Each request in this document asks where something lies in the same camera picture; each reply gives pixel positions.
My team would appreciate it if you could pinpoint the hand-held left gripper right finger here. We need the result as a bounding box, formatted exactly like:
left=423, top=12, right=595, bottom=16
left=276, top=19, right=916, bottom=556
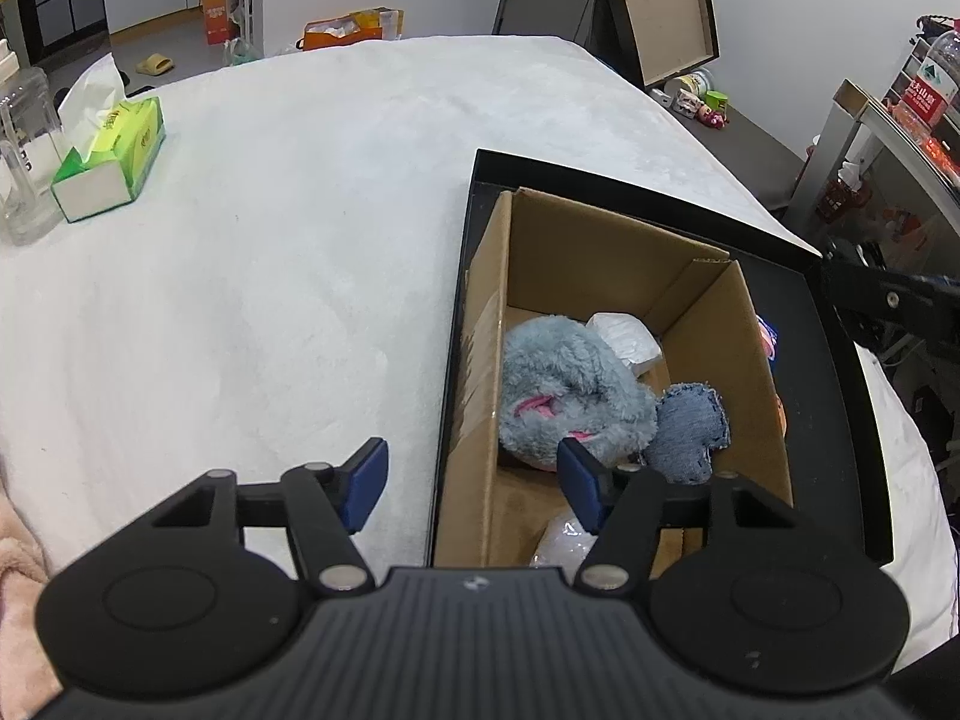
left=556, top=437, right=803, bottom=592

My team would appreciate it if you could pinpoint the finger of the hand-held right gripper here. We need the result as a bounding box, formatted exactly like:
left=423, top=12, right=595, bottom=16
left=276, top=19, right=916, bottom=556
left=819, top=238, right=960, bottom=350

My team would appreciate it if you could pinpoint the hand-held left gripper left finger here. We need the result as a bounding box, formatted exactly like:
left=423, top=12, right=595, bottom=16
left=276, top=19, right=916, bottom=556
left=150, top=436, right=391, bottom=592

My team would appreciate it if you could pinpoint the clear plastic bag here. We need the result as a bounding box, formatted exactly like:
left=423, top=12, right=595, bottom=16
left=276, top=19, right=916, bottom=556
left=529, top=511, right=601, bottom=569

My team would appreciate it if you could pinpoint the grey plush toy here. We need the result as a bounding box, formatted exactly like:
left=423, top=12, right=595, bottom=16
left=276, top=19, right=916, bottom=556
left=499, top=315, right=661, bottom=473

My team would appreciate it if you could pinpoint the denim heart cushion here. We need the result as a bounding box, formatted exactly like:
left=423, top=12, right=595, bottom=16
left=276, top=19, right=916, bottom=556
left=643, top=382, right=732, bottom=485

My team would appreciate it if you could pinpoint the black tray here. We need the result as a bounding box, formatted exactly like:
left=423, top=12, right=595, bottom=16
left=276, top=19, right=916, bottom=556
left=427, top=148, right=897, bottom=567

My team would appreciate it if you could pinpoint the white plastic bag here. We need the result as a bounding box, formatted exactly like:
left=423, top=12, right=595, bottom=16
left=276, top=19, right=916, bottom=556
left=585, top=311, right=662, bottom=377

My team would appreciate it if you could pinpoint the red basket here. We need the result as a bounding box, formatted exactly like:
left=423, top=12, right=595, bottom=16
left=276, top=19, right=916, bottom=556
left=817, top=165, right=875, bottom=224

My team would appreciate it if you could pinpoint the white desk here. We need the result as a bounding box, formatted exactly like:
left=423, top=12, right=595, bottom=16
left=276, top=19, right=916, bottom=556
left=791, top=79, right=960, bottom=241

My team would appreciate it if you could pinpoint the red label water bottle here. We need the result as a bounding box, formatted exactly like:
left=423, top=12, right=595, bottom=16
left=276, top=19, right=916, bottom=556
left=896, top=30, right=960, bottom=128

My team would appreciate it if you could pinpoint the pink fleece blanket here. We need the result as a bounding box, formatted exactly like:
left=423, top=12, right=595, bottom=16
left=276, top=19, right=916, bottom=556
left=0, top=495, right=65, bottom=702

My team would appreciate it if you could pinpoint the green tissue box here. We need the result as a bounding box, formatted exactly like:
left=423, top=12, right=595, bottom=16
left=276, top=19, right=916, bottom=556
left=51, top=52, right=166, bottom=224

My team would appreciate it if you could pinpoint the orange paper bag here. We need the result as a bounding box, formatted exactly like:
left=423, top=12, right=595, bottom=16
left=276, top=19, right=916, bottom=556
left=302, top=7, right=404, bottom=52

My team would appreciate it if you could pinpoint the clear plastic bottle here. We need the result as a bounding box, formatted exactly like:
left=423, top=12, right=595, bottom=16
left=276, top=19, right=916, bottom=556
left=0, top=66, right=65, bottom=247

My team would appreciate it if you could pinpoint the orange cardboard box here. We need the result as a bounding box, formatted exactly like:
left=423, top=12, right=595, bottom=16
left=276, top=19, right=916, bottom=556
left=201, top=0, right=242, bottom=44

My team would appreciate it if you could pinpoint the brown board black frame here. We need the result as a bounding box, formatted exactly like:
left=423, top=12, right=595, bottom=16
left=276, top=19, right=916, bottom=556
left=592, top=0, right=719, bottom=87

